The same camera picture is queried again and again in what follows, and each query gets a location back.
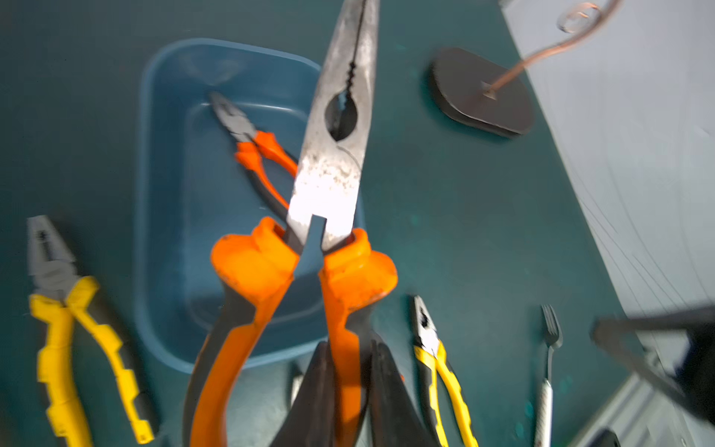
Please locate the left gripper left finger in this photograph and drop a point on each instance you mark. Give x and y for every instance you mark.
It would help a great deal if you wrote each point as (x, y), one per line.
(311, 420)

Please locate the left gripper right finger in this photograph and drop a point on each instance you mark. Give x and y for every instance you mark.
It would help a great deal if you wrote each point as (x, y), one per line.
(394, 420)

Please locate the small yellow black pliers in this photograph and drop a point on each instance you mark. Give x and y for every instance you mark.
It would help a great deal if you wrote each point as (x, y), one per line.
(433, 365)

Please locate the blue plastic storage box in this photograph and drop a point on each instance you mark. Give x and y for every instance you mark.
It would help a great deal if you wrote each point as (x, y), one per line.
(190, 191)

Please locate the large orange long nose pliers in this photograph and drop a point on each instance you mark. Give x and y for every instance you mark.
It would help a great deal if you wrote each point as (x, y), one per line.
(257, 270)

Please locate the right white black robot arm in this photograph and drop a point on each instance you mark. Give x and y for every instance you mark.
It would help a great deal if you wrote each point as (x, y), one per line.
(668, 398)

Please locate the orange black pliers in box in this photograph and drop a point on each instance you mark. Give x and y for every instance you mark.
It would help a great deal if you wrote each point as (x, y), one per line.
(253, 147)

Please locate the brown metal jewelry stand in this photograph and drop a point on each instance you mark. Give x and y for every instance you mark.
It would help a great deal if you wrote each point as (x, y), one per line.
(480, 94)

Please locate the white handled small tool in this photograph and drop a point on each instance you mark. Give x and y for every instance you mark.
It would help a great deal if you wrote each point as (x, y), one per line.
(544, 415)

